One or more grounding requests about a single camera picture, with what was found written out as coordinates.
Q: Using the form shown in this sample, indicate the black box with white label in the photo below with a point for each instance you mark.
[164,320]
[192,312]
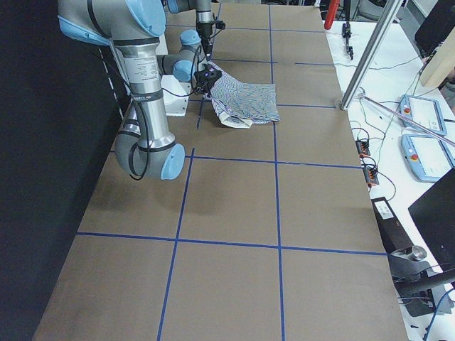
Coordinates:
[393,234]

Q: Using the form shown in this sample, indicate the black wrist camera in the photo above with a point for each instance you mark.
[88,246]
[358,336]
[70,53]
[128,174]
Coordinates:
[211,75]
[220,25]

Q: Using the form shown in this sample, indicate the black clamp tool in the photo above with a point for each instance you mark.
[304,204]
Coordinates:
[346,29]

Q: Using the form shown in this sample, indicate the blue tape line right lengthwise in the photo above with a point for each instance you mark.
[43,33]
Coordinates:
[230,244]

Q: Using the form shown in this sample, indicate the lower blue teach pendant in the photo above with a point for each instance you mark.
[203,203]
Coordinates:
[428,158]

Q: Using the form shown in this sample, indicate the aluminium frame post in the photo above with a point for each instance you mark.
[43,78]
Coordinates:
[380,30]

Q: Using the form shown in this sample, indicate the blue tape line far crosswise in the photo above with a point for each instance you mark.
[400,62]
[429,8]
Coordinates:
[277,198]

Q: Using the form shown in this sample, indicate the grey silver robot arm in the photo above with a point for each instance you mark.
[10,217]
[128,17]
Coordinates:
[144,146]
[205,19]

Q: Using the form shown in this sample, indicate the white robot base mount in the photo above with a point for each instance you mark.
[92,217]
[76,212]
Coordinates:
[174,96]

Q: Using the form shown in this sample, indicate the red cylinder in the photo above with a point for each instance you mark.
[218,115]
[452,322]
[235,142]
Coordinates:
[331,14]

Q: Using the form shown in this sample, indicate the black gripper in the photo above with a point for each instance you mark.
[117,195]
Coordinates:
[205,33]
[203,84]

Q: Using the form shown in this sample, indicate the lower orange connector block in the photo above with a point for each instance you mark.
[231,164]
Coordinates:
[371,175]

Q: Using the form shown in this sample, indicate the black monitor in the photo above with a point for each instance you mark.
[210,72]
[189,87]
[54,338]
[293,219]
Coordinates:
[433,216]

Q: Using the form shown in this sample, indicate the black monitor stand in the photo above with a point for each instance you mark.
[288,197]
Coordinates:
[420,286]

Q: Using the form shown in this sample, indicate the navy white striped polo shirt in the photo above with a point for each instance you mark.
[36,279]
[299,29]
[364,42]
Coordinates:
[239,105]

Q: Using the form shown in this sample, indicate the blue teach pendant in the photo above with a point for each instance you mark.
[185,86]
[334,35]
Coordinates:
[422,113]
[428,158]

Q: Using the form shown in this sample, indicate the upper blue teach pendant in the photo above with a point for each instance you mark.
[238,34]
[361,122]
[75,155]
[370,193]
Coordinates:
[422,113]

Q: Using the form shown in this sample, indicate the blue tape line centre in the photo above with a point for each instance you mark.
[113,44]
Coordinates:
[312,130]

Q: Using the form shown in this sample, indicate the orange connector block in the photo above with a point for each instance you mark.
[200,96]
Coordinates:
[371,175]
[363,148]

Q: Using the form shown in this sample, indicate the wooden board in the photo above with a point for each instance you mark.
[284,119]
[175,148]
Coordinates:
[440,65]

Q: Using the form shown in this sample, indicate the upper orange connector block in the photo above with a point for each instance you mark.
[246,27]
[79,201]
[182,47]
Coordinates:
[363,148]

